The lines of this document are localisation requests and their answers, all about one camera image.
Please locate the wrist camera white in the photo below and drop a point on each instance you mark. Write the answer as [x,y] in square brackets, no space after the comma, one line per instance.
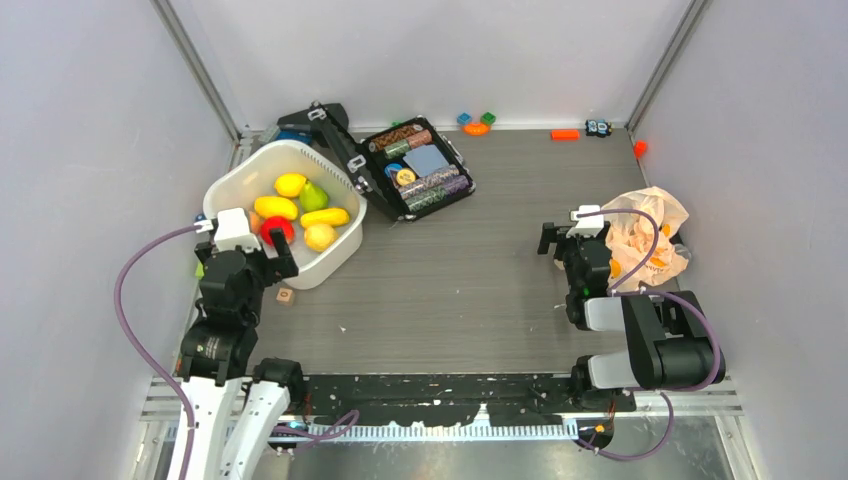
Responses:
[234,231]
[588,222]

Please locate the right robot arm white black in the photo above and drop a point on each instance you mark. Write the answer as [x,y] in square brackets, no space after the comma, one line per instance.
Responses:
[668,345]

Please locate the red fake apple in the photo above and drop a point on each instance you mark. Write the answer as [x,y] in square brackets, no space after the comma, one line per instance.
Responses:
[277,223]

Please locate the orange corner piece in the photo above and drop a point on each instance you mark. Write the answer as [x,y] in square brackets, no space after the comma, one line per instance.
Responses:
[640,148]

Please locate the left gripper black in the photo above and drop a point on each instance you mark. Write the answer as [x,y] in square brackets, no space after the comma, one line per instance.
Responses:
[281,264]

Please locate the green toy cube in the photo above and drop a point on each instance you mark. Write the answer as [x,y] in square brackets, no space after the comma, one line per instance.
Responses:
[488,118]

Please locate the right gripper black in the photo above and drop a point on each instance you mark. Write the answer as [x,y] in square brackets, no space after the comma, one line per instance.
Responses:
[553,234]

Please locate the small toy car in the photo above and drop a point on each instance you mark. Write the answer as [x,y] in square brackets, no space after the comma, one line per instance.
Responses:
[600,128]

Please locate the black poker chip case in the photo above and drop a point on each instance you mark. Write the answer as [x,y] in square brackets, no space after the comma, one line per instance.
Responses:
[407,171]

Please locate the small wooden cube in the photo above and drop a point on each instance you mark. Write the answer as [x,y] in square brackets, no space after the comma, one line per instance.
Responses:
[285,296]

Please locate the yellow fake banana piece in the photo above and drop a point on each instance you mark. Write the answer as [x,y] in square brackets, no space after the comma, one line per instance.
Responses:
[334,217]

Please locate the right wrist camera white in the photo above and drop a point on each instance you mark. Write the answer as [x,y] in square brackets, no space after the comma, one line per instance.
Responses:
[588,222]

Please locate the yellow fake mango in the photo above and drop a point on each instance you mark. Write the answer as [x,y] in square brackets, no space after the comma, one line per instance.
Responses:
[276,206]

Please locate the orange fake peach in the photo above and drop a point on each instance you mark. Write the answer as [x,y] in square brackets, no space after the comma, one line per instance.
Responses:
[255,222]

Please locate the white plastic basin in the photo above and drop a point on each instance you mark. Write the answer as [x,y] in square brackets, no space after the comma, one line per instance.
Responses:
[255,177]

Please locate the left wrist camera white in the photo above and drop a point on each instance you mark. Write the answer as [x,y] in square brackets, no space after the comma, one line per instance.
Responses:
[234,231]

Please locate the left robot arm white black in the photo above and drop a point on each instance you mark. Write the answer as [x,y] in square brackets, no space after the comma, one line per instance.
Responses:
[213,364]

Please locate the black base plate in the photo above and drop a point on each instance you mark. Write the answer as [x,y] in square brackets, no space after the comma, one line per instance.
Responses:
[444,400]

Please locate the yellow fake lemon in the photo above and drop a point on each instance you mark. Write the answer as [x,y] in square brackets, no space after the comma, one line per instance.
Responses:
[290,185]

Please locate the green fake pear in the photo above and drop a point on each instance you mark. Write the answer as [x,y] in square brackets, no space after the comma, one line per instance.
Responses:
[313,198]

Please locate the translucent plastic bag banana print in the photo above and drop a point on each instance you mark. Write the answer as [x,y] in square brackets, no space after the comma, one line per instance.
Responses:
[642,224]

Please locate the orange block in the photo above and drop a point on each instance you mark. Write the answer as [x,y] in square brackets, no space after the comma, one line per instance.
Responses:
[565,135]

